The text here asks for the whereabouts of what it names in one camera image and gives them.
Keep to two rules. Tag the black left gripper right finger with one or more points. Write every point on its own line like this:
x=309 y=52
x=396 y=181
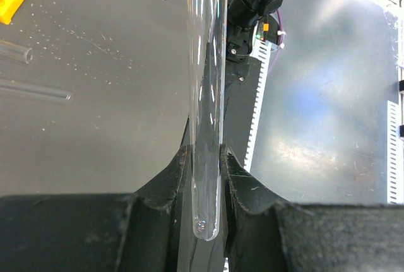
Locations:
x=339 y=237

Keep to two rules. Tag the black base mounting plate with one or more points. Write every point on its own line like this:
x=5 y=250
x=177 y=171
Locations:
x=241 y=82

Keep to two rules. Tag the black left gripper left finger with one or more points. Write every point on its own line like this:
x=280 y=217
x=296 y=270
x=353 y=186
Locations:
x=136 y=231

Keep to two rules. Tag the short clear test tube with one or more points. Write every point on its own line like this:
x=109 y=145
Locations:
x=11 y=51

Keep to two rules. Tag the long thin glass tube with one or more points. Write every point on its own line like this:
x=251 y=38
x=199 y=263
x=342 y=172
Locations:
x=35 y=91

